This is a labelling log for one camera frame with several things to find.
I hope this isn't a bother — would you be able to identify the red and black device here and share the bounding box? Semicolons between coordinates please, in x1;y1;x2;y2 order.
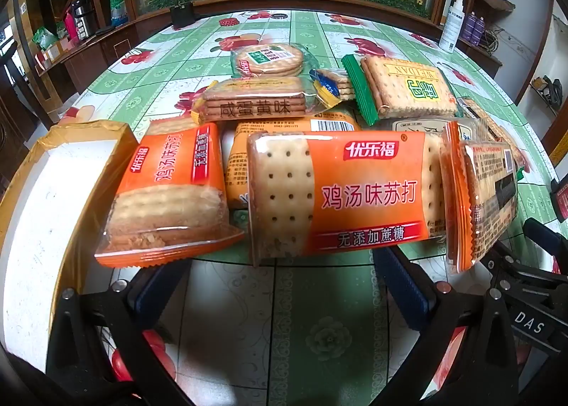
549;177;568;224

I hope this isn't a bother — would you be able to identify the small black device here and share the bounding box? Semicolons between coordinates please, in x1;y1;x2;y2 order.
170;2;197;28

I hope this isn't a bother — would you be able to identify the pink bottle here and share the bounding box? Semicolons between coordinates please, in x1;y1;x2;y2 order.
63;11;80;42

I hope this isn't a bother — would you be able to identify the clear dark-striped cracker packet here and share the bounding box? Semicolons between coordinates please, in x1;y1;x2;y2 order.
457;97;531;174

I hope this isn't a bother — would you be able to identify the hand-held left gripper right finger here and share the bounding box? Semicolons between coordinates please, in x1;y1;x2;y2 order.
373;246;522;406

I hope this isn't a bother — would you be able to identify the green fruit-print tablecloth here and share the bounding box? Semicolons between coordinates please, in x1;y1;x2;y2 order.
0;9;560;406

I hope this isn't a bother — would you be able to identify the wooden sideboard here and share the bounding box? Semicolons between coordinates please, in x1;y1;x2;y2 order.
27;11;154;98

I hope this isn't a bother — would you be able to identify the white plastic bottle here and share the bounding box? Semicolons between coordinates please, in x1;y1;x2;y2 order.
438;0;468;54

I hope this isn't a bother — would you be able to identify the orange soda cracker packet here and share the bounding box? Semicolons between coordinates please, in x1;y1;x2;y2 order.
246;130;449;268
439;121;520;274
223;115;362;210
94;117;246;269

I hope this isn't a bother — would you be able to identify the green cracker packet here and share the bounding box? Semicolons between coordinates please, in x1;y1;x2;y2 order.
342;54;459;127

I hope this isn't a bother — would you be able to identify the yellow sandwich biscuit packet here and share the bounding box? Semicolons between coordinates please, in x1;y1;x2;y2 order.
191;78;311;125

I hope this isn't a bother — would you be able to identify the yellow taped cardboard box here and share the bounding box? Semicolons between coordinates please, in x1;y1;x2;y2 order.
0;120;139;373

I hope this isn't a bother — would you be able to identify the white biscuit packet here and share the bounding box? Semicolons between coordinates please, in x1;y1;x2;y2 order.
384;117;471;143

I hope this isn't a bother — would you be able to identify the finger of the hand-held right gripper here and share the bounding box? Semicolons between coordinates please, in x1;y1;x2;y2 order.
521;217;568;276
481;242;564;296

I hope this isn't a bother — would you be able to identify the blue-edged cracker packet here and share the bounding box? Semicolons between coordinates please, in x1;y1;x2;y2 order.
309;68;357;107

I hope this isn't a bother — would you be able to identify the steel thermos pot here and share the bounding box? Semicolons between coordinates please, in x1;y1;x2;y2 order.
70;0;97;39

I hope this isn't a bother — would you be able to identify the black cable tangle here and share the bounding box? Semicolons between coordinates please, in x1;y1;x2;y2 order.
484;27;509;56

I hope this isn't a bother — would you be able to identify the round cracker packet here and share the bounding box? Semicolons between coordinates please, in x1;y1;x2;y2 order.
230;43;308;79

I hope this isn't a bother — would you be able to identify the blue-green plastic bag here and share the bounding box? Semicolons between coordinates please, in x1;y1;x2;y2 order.
109;0;130;28

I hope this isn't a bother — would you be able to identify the green snack bag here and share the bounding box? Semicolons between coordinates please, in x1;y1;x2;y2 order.
32;26;59;51

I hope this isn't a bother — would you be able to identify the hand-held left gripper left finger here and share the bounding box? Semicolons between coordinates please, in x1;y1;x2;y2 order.
44;255;198;406

